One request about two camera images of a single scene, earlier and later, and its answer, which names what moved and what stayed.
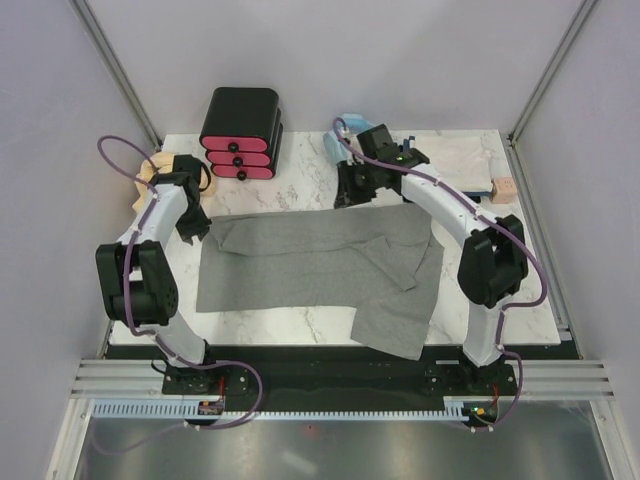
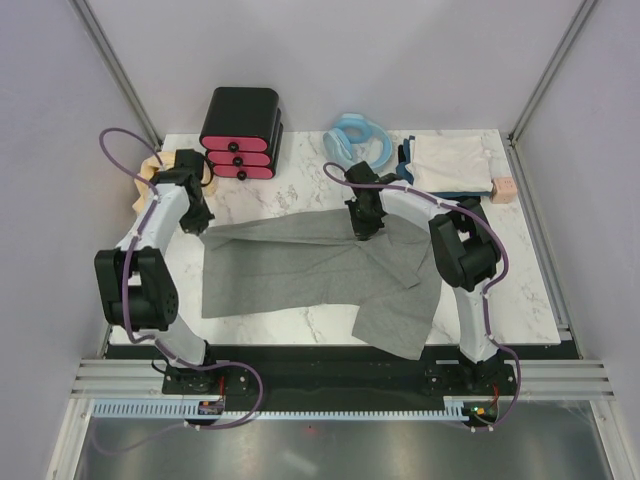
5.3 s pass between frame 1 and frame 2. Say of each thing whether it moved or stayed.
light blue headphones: stayed
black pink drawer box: stayed
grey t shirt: stayed
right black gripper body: moved
